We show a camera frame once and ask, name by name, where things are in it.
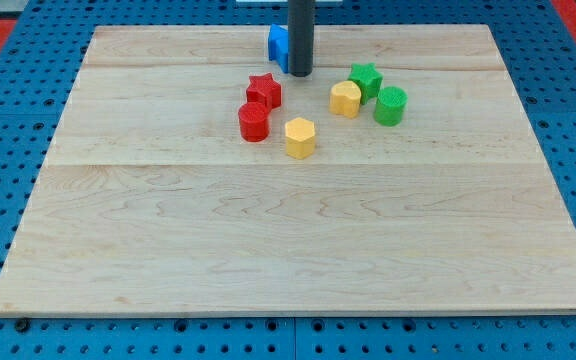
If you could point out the red star block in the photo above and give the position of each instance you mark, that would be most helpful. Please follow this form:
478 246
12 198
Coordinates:
264 89

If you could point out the yellow hexagon block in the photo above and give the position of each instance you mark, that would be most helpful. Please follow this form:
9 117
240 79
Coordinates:
300 136

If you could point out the blue block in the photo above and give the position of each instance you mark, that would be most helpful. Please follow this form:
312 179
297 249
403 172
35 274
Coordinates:
278 46

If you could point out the red cylinder block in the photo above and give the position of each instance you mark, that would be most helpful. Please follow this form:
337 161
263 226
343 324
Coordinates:
253 121

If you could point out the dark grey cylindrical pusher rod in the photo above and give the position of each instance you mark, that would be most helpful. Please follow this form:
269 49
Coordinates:
300 21

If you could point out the green star block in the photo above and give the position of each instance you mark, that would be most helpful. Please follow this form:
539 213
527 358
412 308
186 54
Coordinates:
367 78

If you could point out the light wooden board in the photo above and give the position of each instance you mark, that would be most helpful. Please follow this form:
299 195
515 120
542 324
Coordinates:
150 204

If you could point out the green cylinder block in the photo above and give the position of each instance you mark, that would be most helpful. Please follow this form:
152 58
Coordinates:
390 105

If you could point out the yellow heart block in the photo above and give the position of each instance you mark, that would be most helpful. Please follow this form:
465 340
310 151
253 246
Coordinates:
344 99

